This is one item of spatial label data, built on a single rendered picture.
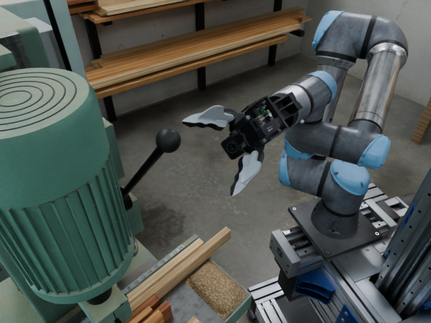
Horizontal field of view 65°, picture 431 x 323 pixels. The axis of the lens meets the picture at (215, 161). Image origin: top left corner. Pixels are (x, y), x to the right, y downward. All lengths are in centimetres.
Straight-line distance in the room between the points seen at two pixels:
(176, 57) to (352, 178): 205
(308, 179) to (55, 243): 76
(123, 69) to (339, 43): 187
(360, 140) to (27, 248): 63
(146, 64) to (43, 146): 233
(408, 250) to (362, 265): 21
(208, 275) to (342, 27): 75
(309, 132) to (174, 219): 159
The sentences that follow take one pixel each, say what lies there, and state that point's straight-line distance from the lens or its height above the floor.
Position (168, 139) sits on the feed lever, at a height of 143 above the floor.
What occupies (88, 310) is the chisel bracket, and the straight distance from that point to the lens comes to 74.
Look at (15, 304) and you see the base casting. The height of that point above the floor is 80.
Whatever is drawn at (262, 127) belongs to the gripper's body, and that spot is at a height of 138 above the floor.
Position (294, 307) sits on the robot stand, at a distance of 170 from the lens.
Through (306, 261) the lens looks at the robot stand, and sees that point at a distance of 117.
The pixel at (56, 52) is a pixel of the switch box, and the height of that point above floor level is 144.
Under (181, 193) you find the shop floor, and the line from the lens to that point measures 240.
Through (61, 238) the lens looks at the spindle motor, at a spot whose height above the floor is 135.
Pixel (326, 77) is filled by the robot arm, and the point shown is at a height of 138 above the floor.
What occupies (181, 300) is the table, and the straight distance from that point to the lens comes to 90.
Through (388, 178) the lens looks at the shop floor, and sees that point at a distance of 280.
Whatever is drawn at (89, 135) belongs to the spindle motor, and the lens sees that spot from 42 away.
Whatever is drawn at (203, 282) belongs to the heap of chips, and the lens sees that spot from 89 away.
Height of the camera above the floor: 170
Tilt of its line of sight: 40 degrees down
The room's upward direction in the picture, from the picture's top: straight up
